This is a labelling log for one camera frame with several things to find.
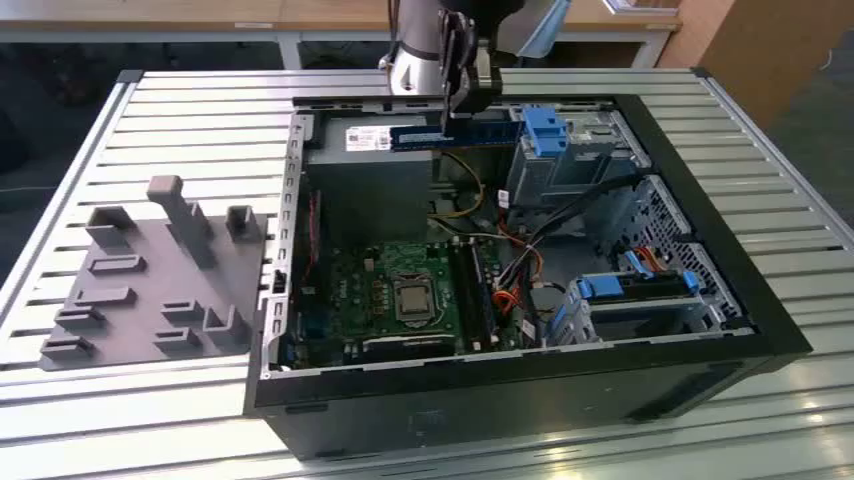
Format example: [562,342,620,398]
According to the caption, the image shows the blue RAM stick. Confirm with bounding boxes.
[388,121,523,152]

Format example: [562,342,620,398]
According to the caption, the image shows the blue drive carrier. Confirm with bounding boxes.
[522,105,570,157]

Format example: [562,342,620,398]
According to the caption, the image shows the metal drive cage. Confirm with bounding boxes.
[503,102,652,211]

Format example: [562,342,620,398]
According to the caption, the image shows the grey power supply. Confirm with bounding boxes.
[303,117,435,246]

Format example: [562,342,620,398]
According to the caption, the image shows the wooden cabinet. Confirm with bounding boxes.
[656,0,854,129]

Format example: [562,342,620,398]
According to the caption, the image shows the green motherboard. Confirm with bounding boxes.
[292,239,535,369]

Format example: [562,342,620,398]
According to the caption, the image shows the silver CPU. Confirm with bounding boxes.
[397,287,433,316]

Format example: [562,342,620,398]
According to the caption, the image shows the metal socket cover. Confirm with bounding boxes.
[389,273,441,326]

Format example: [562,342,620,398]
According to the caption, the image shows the blue disk carrier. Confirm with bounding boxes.
[574,272,699,304]

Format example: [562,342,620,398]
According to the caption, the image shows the black graphics card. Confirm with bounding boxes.
[359,332,459,359]

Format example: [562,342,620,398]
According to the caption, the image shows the metal disk bay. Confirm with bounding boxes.
[546,272,759,346]

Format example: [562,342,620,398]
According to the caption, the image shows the black PC case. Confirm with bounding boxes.
[240,92,814,461]

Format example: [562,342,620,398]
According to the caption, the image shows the grey parts rack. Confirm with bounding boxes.
[37,174,272,372]

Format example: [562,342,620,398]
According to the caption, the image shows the yellow wires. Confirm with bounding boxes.
[429,152,485,219]

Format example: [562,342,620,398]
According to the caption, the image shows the black cable bundle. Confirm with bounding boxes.
[505,169,652,281]

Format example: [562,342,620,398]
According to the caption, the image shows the thin red wire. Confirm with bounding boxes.
[297,192,325,291]

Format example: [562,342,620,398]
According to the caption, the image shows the orange flat cable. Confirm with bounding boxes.
[626,246,675,276]

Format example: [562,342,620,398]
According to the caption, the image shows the orange wires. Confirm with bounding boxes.
[491,289,528,319]

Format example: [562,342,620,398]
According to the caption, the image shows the wooden desk white frame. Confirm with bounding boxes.
[0,0,682,71]

